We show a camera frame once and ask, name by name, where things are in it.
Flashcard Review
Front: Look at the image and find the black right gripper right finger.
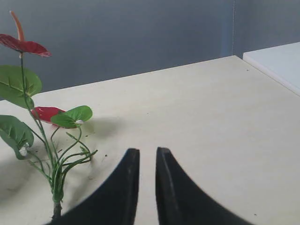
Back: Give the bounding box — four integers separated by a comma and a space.
156, 147, 249, 225

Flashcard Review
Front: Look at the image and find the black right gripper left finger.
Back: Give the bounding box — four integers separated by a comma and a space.
50, 148, 140, 225

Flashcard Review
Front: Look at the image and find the white side table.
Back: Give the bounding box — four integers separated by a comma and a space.
242, 42, 300, 95

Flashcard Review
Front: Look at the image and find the artificial red anthurium plant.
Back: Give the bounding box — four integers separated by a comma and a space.
0, 11, 97, 220

